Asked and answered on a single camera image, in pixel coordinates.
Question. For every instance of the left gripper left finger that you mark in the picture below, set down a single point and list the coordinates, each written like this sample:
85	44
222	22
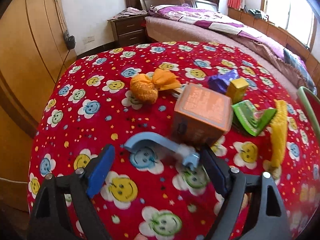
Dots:
49	218

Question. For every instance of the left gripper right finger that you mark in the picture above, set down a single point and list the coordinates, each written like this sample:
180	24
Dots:
267	216

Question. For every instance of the yellow foam fruit net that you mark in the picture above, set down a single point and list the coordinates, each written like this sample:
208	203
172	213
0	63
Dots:
278	135

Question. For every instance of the light blue plastic hook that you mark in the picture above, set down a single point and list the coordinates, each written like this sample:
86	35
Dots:
186	154

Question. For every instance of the orange cardboard box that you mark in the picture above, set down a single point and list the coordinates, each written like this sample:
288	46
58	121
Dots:
201	116

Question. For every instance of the orange plastic bag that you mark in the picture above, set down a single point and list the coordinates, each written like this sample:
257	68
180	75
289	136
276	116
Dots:
146	89

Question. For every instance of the red basin green rim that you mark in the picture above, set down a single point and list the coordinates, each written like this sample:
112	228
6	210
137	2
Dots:
311	107

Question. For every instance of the small yellow box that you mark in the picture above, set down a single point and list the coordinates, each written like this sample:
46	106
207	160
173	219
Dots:
237	89

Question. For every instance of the purple crumpled wrapper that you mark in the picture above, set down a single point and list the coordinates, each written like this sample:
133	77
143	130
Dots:
220	82

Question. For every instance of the red smiley flower blanket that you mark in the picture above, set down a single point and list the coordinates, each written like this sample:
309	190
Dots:
93	106

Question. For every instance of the blue plaid blanket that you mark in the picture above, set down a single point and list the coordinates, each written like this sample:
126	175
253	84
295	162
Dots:
296	62

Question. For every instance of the wooden wardrobe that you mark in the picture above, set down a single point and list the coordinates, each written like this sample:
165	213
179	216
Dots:
34	55

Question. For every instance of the wooden window cabinet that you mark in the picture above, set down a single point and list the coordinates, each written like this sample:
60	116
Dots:
282	37

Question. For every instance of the black charger on wardrobe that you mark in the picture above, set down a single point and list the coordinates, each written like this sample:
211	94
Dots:
69	40

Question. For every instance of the clothes on window cabinet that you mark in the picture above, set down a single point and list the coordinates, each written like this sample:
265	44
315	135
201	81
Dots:
258	14

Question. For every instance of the dark wooden nightstand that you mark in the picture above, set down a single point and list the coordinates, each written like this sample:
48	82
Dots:
128	31

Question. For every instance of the purple patterned quilt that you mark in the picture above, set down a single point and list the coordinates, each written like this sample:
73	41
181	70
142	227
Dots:
214	21

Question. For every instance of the cloth on nightstand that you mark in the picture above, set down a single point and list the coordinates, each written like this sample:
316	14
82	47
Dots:
128	12

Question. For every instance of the dark wooden bed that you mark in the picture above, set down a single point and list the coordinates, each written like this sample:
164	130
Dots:
161	30

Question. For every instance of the wall power socket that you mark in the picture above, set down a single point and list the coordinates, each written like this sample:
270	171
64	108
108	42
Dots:
88	39

